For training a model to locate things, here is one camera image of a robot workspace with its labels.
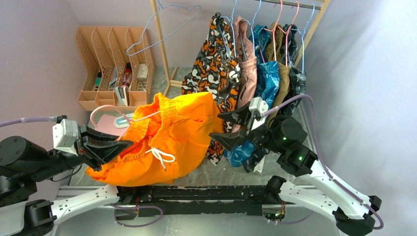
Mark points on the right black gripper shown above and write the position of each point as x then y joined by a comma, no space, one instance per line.
229,139

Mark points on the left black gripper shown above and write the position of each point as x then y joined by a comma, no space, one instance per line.
96,152

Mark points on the pink wire hanger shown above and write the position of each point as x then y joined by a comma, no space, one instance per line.
129,120

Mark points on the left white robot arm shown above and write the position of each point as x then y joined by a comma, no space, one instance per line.
24,164

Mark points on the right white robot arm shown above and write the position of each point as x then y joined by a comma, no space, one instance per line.
352,212

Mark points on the pink shorts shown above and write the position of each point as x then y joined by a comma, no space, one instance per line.
247,62

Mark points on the blue patterned shorts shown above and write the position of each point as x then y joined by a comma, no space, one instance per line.
238,157

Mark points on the brown shorts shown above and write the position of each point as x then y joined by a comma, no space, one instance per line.
277,75

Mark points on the pink clipboard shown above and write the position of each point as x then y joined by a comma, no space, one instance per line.
105,125

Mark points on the blue packaged item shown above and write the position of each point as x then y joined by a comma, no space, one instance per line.
120,122

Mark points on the wooden clothes rack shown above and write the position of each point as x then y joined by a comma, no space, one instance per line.
185,23

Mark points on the peach file organizer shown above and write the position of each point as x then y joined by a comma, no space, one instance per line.
119,66

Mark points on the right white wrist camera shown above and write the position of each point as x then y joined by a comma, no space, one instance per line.
257,107

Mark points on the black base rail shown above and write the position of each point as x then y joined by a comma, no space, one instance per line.
182,200

